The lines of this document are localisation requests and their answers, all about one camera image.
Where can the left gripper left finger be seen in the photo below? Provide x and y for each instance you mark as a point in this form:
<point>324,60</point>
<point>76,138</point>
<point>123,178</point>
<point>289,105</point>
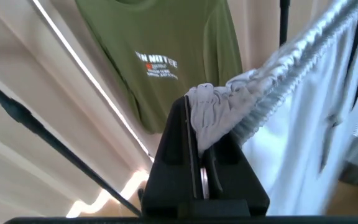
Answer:
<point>169,174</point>

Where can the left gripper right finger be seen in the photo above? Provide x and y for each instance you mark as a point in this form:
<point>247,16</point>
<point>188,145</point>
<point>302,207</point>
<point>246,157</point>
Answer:
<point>238,180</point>

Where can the pale grey shorts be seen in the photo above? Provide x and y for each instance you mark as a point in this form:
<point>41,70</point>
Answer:
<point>297,140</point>

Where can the green long-sleeved shirt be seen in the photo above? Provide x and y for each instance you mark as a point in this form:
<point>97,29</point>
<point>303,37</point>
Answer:
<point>166,31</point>

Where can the black clothes rack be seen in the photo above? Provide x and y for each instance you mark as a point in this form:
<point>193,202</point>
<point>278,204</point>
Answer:
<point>20,113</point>

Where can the beige curtain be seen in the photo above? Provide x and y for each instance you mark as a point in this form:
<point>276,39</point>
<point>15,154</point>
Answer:
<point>26,46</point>

